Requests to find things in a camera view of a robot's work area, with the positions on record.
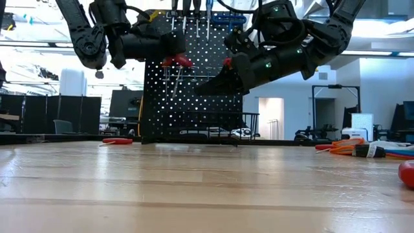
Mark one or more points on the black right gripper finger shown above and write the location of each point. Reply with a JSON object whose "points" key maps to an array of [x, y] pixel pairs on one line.
{"points": [[226, 84]]}

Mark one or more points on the large black screwdriver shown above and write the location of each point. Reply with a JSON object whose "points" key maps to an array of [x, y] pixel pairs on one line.
{"points": [[186, 16]]}

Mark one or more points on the small black screwdriver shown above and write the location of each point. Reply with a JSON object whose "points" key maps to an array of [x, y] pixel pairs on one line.
{"points": [[197, 16]]}

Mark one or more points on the silver ratchet wrench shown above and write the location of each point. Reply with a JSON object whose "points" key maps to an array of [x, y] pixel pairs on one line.
{"points": [[242, 132]]}

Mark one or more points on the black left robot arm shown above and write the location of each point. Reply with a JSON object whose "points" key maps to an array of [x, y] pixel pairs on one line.
{"points": [[87, 45]]}

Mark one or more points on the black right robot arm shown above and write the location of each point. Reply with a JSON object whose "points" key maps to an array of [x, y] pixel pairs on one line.
{"points": [[326, 35]]}

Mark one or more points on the yellow tag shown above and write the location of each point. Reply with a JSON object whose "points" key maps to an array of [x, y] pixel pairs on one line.
{"points": [[154, 14]]}

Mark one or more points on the black metal pegboard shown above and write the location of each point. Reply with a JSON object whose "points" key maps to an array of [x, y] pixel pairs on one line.
{"points": [[194, 106]]}

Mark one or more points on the dark monitor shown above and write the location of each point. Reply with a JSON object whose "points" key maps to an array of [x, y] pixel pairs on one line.
{"points": [[124, 103], [404, 119]]}

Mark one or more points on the black round fixture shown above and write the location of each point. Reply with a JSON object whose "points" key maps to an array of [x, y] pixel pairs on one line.
{"points": [[99, 74]]}

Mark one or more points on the white column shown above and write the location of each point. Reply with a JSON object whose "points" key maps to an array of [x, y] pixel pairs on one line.
{"points": [[72, 82]]}

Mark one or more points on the ceiling light strip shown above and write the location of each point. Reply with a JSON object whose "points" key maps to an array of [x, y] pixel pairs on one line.
{"points": [[365, 52]]}

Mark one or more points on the white printer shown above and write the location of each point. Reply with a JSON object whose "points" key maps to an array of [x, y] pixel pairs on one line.
{"points": [[348, 134]]}

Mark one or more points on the white perforated panel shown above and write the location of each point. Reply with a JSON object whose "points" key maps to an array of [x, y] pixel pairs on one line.
{"points": [[362, 123]]}

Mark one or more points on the white glove with orange cuff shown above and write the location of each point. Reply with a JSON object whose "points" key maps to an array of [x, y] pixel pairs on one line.
{"points": [[344, 150]]}

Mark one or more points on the grey chair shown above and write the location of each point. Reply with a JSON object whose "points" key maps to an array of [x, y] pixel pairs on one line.
{"points": [[63, 127]]}

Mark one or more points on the silver screwdriver holder rail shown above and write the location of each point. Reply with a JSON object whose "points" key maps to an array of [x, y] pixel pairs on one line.
{"points": [[168, 14]]}

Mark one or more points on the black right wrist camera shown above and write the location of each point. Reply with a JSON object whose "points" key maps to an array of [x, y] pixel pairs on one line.
{"points": [[241, 39]]}

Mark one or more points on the black stand frame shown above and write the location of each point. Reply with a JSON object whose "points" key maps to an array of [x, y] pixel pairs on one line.
{"points": [[334, 86]]}

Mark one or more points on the black partition wall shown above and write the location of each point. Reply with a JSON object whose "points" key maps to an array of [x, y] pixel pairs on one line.
{"points": [[81, 113]]}

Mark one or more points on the black metal rig frame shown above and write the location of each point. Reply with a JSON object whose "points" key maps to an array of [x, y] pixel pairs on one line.
{"points": [[64, 138]]}

